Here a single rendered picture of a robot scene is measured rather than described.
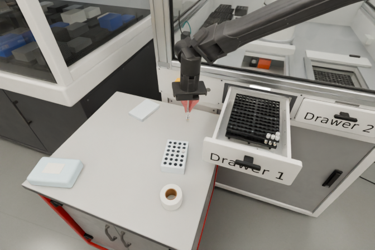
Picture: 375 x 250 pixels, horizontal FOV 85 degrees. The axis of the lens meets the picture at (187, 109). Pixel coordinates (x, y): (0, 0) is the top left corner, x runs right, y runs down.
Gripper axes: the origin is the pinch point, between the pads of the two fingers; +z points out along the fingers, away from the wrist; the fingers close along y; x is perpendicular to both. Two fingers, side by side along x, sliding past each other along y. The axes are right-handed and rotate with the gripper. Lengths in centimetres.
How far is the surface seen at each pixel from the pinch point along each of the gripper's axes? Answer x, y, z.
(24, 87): -40, 72, 15
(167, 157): 5.4, 7.3, 18.0
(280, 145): 8.9, -33.7, 12.0
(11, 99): -63, 98, 38
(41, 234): -7, 86, 102
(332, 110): 1, -56, 4
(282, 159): 20.3, -24.8, 3.3
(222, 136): 1.6, -13.8, 13.0
